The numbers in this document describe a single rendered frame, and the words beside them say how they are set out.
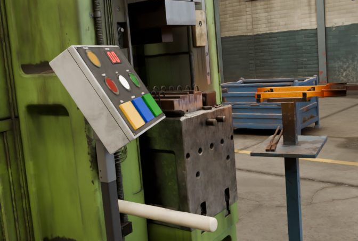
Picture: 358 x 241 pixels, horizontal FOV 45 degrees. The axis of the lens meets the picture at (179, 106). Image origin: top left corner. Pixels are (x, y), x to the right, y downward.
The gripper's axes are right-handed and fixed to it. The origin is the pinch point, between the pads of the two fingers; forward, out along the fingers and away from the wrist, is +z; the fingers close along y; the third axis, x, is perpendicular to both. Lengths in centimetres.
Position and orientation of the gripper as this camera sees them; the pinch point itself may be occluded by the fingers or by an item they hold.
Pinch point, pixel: (336, 86)
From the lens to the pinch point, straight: 224.6
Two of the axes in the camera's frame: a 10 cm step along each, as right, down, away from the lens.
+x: -0.8, -9.9, -1.2
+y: 4.6, -1.5, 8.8
